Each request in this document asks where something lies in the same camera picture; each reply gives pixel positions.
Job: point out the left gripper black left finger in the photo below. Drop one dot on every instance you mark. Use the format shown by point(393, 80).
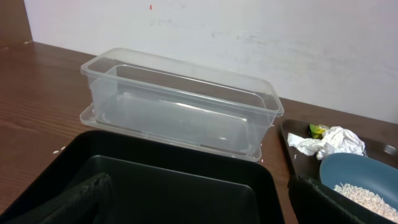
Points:
point(91, 201)

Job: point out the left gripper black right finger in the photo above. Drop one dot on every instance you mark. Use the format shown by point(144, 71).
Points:
point(314, 202)

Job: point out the dark blue plate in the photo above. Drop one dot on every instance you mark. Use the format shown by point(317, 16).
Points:
point(360, 171)

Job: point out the white paper napkin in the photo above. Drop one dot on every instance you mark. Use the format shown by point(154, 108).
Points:
point(334, 140)

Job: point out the yellow green snack wrapper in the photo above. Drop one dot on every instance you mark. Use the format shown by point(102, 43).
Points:
point(317, 131)

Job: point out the pile of white rice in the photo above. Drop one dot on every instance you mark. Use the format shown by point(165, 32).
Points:
point(367, 199)

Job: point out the black plastic tray bin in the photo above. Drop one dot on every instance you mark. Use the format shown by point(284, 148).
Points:
point(158, 183)

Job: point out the clear plastic container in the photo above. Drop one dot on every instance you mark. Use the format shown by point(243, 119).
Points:
point(180, 103)

